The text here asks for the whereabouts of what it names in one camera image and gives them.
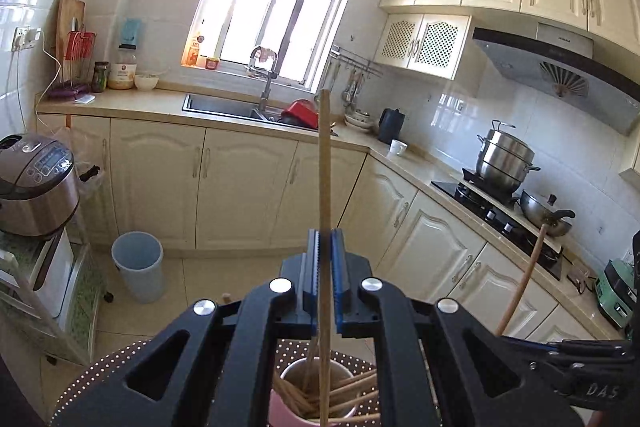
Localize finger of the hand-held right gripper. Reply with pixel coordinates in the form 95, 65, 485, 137
497, 333, 632, 356
530, 353, 608, 379

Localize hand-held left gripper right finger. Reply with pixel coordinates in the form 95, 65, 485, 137
330, 228, 583, 427

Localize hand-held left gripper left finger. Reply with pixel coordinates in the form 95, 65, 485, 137
50, 228, 322, 427

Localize single wooden chopstick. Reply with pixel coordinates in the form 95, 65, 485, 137
317, 89, 333, 427
495, 223, 548, 337

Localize bunch of wooden chopsticks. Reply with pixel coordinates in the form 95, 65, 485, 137
272, 337, 380, 427

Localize pink cup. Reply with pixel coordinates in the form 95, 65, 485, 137
270, 357, 383, 427

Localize green appliance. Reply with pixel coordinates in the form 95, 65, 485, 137
595, 257, 640, 330

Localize steel wok with lid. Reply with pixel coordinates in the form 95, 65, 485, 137
519, 189, 576, 238

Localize stacked white dishes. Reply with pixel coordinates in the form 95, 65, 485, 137
344, 108, 376, 131

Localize black gas stove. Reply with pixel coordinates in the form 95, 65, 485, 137
431, 168, 566, 280

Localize black kettle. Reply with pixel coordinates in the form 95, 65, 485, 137
377, 108, 406, 145

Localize red pot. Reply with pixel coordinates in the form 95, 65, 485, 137
280, 98, 320, 130

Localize blue trash bin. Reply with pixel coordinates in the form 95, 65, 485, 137
111, 232, 165, 304

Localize steel skimmer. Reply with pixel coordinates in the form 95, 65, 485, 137
342, 69, 366, 110

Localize steel faucet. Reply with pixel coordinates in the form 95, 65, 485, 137
248, 46, 278, 112

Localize steel kitchen sink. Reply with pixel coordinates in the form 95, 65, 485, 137
181, 93, 341, 138

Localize steel steamer pot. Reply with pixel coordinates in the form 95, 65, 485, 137
475, 120, 541, 194

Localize clear plastic bag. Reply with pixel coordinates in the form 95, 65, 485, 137
52, 127, 108, 228

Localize cream lattice door cabinet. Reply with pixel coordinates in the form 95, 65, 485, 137
372, 13, 473, 81

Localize orange bottle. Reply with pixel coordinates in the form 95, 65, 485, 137
185, 34, 202, 68

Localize white storage cart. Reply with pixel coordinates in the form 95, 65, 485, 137
0, 227, 108, 365

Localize large plastic jar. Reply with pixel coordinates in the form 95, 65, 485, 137
107, 44, 138, 90

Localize black range hood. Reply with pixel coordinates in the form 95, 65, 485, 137
471, 22, 640, 136

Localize silver rice cooker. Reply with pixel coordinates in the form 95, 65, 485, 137
0, 133, 81, 238

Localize small dark glass jar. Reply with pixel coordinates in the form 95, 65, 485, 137
91, 61, 110, 94

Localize teal carton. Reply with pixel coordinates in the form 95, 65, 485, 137
121, 18, 143, 48

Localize purple pouch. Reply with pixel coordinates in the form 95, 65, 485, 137
47, 83, 88, 98

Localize wooden cutting board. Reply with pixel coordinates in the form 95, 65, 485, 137
55, 0, 87, 80

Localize black power cord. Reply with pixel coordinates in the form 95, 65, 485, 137
567, 264, 598, 295

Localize steel utensil rail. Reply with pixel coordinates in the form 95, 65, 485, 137
330, 47, 385, 78

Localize wire rack with red utensils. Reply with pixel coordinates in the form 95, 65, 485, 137
64, 18, 98, 90

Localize white charger with cable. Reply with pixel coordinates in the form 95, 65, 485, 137
30, 28, 63, 102

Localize white wall socket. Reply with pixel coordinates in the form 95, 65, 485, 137
11, 26, 43, 52

